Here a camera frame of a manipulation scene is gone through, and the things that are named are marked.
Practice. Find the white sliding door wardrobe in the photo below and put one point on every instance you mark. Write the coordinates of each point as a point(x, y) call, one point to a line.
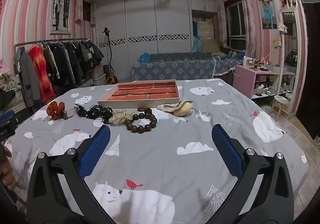
point(145, 21)

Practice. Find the pile of plush toys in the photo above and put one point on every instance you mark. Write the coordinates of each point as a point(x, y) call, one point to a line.
point(235, 54)

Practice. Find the wall outlet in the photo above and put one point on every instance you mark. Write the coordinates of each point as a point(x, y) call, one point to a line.
point(276, 44)

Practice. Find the pink shelf cabinet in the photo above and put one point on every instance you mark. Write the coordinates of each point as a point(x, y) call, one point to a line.
point(243, 79)

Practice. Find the row of dark hanging clothes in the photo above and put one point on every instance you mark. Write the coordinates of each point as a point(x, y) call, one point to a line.
point(72, 64)

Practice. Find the pink storage box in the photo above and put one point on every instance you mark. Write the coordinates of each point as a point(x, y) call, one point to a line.
point(97, 71)

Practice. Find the orange scrunchie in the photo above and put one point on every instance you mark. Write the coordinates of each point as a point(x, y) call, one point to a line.
point(55, 111)

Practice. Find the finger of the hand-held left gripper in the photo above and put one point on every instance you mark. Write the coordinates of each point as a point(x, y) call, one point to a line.
point(7, 117)

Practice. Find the bed with blue patterned cover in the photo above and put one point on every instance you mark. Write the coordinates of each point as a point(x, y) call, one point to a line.
point(175, 69)

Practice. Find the white tray with brick lining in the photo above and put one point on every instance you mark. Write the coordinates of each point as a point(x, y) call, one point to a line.
point(140, 91)

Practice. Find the cream fluffy scrunchie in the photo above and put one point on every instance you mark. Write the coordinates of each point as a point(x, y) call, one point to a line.
point(120, 117)

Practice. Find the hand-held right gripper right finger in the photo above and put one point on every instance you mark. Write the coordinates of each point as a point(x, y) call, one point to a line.
point(226, 149)

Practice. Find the stack of beige bedding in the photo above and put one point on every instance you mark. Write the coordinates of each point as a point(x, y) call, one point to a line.
point(206, 29)

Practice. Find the blue hanging garment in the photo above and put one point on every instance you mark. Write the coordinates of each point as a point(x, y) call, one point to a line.
point(196, 41)

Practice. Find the white framed standing mirror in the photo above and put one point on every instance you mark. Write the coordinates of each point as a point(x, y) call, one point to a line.
point(282, 64)

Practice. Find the orange fleece coat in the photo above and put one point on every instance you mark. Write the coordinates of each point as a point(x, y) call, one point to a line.
point(41, 74)

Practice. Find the white storage box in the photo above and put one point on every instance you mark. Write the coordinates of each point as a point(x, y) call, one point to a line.
point(99, 81)

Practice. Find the pink floral curtain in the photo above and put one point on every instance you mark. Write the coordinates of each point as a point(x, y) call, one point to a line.
point(221, 21)
point(247, 16)

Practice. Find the white overhead cabinet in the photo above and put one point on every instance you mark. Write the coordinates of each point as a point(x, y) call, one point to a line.
point(203, 4)

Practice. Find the white hair dryer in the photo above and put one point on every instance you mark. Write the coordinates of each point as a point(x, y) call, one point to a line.
point(246, 61)

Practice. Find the grey patterned lace cloth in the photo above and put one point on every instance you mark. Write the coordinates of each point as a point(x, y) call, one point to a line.
point(15, 102)

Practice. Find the grey coat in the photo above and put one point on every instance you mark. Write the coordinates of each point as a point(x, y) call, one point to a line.
point(28, 76)

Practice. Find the beige fabric hair clip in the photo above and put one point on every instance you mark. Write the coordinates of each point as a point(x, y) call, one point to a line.
point(170, 106)

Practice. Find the yellow plush hair clip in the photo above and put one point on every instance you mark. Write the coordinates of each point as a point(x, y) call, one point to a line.
point(183, 110)

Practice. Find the framed wedding photo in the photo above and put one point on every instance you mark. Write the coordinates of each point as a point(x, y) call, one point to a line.
point(61, 11)

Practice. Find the tan cushion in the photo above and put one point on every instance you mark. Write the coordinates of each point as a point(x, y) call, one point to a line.
point(211, 46)

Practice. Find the window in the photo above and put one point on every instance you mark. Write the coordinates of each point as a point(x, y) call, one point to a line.
point(236, 24)

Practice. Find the garment steamer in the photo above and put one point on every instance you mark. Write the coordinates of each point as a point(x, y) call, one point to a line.
point(108, 70)

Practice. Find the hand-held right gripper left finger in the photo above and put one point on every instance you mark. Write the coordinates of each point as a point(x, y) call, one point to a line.
point(96, 149)

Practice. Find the framed couple photo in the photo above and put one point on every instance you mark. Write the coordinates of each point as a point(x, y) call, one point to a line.
point(267, 11)

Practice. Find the person's left hand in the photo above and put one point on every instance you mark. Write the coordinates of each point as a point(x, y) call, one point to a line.
point(5, 169)

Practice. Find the pile of light clothes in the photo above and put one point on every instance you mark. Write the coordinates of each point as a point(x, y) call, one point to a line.
point(7, 81)

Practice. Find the short pink curtain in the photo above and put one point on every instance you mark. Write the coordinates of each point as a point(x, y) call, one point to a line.
point(79, 8)

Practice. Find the white stool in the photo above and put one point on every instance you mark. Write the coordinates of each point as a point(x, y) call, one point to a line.
point(281, 100)

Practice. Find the metal clothes rack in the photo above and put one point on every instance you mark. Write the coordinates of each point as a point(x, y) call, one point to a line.
point(50, 40)

